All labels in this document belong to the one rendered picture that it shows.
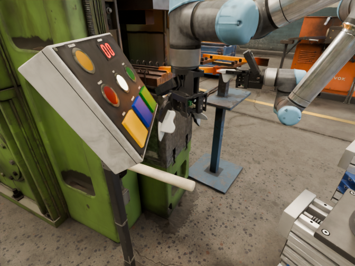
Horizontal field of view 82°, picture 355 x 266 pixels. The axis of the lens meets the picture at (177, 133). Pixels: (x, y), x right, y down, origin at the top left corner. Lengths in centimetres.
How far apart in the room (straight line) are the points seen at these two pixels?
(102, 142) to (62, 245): 122
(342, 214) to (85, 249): 133
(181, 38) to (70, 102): 26
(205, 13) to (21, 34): 90
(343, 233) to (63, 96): 66
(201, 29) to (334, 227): 53
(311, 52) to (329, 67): 350
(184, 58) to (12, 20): 85
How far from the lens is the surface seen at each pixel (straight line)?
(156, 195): 143
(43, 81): 45
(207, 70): 103
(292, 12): 51
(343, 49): 84
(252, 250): 151
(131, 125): 48
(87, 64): 48
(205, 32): 45
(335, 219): 65
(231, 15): 42
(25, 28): 117
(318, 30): 433
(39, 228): 178
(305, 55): 435
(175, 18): 49
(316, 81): 84
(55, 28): 91
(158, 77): 105
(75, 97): 43
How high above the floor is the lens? 124
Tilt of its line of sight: 30 degrees down
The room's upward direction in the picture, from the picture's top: straight up
